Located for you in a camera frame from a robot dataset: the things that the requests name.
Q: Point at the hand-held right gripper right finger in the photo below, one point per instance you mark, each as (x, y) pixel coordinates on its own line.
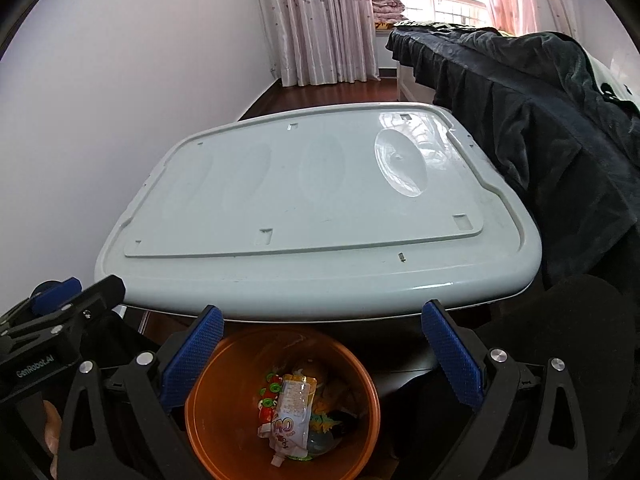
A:
(452, 355)

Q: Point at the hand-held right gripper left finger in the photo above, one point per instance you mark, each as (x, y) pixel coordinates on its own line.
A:
(192, 360)

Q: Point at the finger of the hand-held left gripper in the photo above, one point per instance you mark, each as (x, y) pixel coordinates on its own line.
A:
(55, 292)
(100, 297)

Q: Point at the orange plastic bin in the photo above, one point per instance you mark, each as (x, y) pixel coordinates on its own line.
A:
(225, 410)

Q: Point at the red and white snack packet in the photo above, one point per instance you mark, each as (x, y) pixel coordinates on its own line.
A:
(267, 400)

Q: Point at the white drink pouch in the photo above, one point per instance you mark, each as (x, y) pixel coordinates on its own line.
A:
(292, 415)

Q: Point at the orange and green dinosaur toy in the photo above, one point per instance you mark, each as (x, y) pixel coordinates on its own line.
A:
(326, 422)

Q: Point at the person's left hand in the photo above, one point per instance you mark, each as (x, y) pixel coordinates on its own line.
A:
(52, 430)

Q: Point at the person's right leg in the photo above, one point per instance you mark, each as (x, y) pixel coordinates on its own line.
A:
(575, 320)

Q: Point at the white plastic table lid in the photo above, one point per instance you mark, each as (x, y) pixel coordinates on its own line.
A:
(300, 210)

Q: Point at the dark blanket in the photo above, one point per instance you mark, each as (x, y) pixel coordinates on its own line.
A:
(540, 135)

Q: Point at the white printed cloth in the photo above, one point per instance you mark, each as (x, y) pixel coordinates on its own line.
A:
(615, 75)

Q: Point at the folded pink quilt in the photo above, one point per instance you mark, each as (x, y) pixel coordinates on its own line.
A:
(387, 5)

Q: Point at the white bed frame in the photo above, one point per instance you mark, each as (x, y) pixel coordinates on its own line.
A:
(412, 82)

